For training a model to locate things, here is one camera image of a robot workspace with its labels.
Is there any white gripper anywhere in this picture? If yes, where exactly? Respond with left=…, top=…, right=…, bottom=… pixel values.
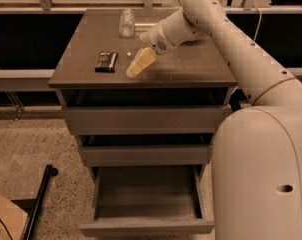
left=126, top=20, right=175, bottom=78

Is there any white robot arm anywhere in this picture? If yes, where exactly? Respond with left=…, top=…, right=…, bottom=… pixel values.
left=127, top=0, right=302, bottom=240

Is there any grey drawer cabinet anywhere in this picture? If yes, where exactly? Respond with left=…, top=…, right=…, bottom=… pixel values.
left=48, top=8, right=239, bottom=182

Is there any top grey drawer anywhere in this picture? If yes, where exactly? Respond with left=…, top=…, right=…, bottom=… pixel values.
left=62, top=106, right=231, bottom=135

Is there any middle grey drawer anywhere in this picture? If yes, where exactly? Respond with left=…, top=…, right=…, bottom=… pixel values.
left=79, top=145, right=212, bottom=167

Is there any open bottom grey drawer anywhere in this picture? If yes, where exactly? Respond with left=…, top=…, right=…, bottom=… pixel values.
left=80, top=166, right=214, bottom=237

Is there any clear glass jar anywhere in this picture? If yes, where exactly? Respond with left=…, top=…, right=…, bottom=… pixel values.
left=119, top=9, right=135, bottom=38

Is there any black metal stand leg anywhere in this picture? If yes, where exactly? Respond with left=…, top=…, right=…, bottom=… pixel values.
left=13, top=164, right=58, bottom=240

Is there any cardboard box lower left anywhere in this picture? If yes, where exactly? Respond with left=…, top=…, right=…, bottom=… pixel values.
left=0, top=193, right=28, bottom=240

